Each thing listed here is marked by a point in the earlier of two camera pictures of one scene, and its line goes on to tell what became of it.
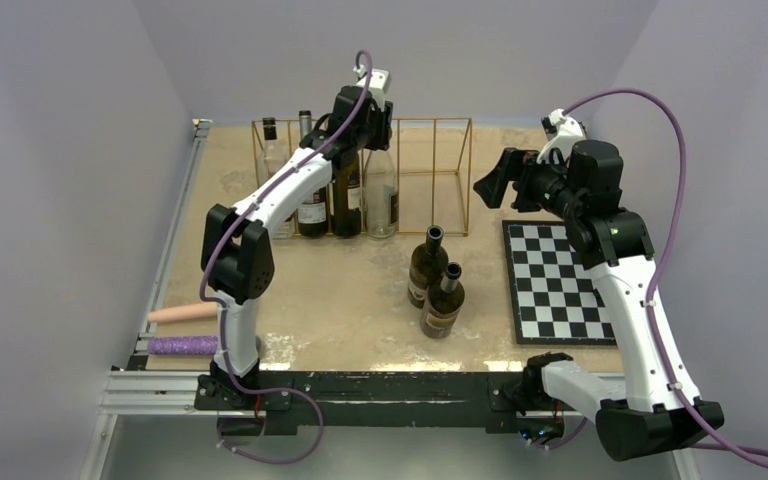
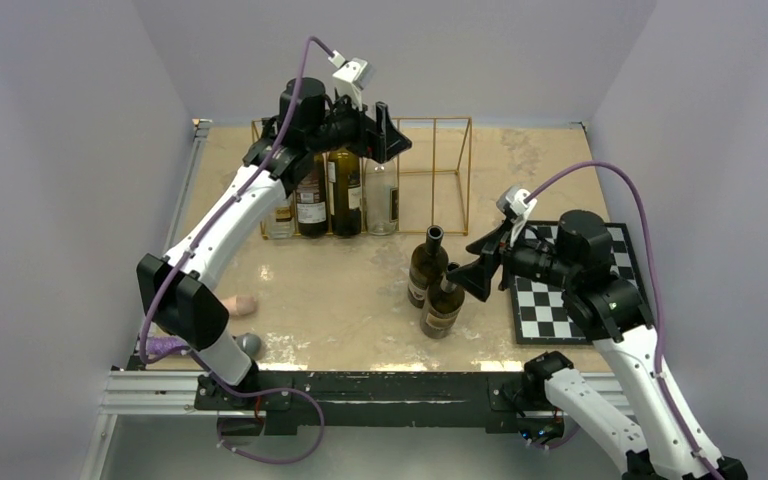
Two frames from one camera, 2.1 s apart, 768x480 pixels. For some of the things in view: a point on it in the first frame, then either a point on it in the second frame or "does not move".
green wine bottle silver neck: x=314 y=219 does not move
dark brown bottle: x=347 y=198 does not move
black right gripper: x=516 y=165 -> x=476 y=276
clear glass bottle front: x=381 y=194 does not move
